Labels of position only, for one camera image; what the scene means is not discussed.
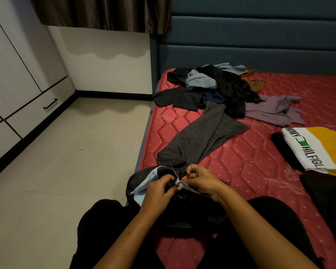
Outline small black garment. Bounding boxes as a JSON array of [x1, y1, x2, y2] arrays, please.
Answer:
[[167, 67, 198, 85]]

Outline person's left forearm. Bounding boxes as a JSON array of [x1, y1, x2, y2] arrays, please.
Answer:
[[93, 213, 159, 269]]

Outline red quilted mattress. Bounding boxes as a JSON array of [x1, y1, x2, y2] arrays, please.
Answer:
[[134, 68, 336, 269]]

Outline folded white yellow t-shirt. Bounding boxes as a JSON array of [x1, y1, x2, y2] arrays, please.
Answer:
[[281, 127, 336, 178]]

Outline person's right hand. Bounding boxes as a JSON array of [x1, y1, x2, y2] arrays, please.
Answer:
[[182, 164, 229, 201]]

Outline brown curtain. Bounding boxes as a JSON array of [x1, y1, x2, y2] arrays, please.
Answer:
[[29, 0, 172, 35]]

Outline dark grey trousers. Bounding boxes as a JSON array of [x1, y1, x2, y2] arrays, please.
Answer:
[[125, 101, 250, 231]]

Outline blue padded headboard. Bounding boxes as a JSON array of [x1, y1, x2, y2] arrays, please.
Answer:
[[150, 0, 336, 91]]

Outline person's left hand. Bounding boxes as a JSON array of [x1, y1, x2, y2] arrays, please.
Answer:
[[139, 174, 183, 219]]

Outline black spread garment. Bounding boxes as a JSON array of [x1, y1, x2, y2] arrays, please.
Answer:
[[299, 170, 336, 253]]

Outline navy blue garment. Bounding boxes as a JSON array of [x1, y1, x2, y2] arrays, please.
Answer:
[[199, 90, 226, 108]]

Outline large black garment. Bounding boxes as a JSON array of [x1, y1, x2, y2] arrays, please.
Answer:
[[196, 65, 265, 120]]

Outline pale blue flat garment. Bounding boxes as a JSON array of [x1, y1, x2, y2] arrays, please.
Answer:
[[202, 62, 248, 76]]

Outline white wardrobe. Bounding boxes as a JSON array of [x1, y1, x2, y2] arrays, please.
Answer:
[[0, 5, 77, 169]]

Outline purple garment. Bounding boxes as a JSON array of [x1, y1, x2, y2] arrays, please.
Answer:
[[245, 94, 306, 127]]

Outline light blue crumpled garment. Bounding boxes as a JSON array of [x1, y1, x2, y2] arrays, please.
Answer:
[[184, 69, 218, 89]]

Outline brown garment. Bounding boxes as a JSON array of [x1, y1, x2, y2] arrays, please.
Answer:
[[240, 67, 266, 93]]

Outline charcoal flat garment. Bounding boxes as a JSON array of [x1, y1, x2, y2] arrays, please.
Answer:
[[152, 86, 206, 112]]

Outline person's right forearm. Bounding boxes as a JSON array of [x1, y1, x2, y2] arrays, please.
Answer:
[[216, 185, 321, 269]]

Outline person's right leg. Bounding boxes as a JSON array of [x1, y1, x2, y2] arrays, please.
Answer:
[[204, 196, 325, 269]]

